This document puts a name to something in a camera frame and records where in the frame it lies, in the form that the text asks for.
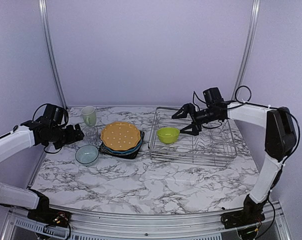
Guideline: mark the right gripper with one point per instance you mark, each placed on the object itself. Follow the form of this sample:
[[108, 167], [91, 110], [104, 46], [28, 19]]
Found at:
[[196, 127]]

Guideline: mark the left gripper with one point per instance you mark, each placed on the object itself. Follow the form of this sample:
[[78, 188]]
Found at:
[[71, 137]]

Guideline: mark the clear glass blue flower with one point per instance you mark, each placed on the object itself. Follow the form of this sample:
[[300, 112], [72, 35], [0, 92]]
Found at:
[[91, 134]]

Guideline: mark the pale green mug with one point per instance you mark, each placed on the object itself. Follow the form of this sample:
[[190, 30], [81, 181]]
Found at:
[[89, 116]]

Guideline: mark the white patterned bowl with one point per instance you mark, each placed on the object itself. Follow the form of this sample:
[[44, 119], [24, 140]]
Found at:
[[87, 154]]

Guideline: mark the black floral square plate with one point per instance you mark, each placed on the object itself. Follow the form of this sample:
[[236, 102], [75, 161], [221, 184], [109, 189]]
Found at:
[[129, 156]]

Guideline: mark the lime green bowl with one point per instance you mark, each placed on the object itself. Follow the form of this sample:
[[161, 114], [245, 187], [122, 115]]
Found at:
[[168, 135]]

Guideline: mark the blue polka dot plate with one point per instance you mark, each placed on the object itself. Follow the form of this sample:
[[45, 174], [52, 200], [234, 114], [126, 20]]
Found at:
[[121, 152]]

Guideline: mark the orange polka dot plate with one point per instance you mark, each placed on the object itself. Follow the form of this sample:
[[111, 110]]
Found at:
[[120, 135]]

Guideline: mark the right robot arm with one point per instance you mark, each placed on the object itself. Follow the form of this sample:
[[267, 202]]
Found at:
[[281, 137]]

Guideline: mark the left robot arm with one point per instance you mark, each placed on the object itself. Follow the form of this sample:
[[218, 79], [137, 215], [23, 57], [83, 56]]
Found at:
[[51, 128]]

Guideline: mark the metal wire dish rack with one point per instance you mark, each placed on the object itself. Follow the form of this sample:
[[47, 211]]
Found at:
[[214, 146]]

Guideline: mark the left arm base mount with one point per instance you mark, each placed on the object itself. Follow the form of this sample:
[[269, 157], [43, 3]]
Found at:
[[51, 217]]

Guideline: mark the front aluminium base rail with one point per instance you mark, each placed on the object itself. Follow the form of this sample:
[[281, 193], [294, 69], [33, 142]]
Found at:
[[90, 225]]

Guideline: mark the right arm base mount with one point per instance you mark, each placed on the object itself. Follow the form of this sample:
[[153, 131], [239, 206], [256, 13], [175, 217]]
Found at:
[[241, 218]]

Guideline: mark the right aluminium frame post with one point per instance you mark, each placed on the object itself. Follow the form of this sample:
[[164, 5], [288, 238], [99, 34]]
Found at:
[[251, 33]]

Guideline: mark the aluminium frame post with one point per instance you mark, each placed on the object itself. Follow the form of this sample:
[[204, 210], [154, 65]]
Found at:
[[251, 33], [50, 51]]

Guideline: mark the left aluminium frame post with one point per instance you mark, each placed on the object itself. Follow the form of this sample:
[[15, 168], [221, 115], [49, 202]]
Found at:
[[50, 51]]

